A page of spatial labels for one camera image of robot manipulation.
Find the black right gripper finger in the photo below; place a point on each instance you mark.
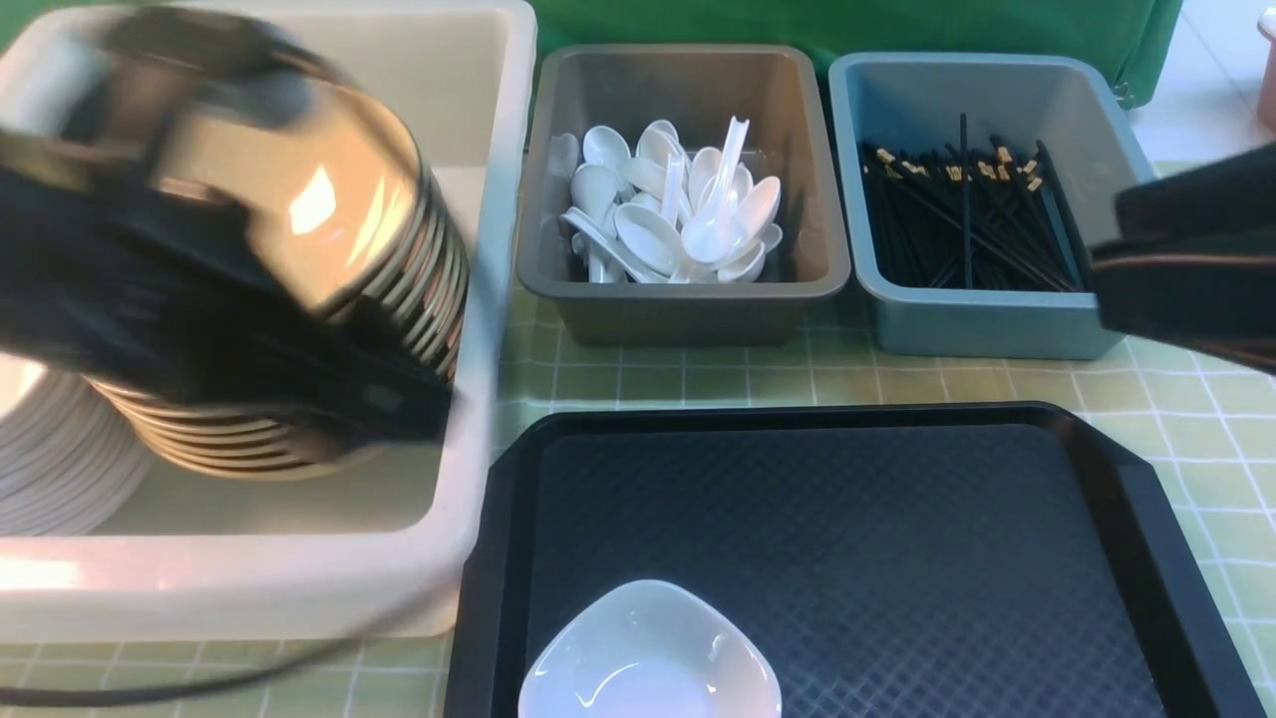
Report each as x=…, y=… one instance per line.
x=1193, y=261

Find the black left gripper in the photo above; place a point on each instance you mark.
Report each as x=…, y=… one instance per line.
x=109, y=275

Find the white square dish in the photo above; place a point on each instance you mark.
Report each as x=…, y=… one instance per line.
x=650, y=648

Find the green checkered tablecloth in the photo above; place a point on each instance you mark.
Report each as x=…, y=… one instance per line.
x=1206, y=426

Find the large white plastic tub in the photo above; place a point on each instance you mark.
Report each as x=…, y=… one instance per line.
x=198, y=558

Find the stack of tan bowls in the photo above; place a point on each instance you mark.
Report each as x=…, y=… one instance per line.
x=343, y=208

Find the blue plastic bin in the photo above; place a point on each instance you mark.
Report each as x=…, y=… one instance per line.
x=912, y=101

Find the green fabric backdrop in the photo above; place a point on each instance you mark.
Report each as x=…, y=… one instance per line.
x=1126, y=41

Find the pile of black chopsticks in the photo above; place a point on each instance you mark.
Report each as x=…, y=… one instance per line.
x=970, y=215

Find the stack of white plates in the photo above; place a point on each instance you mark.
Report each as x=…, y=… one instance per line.
x=69, y=459

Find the pile of white spoons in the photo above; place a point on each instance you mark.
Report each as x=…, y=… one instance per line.
x=654, y=212

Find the black serving tray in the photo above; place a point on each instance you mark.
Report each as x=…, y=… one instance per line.
x=957, y=560

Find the grey plastic bin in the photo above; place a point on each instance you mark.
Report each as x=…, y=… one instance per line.
x=698, y=88

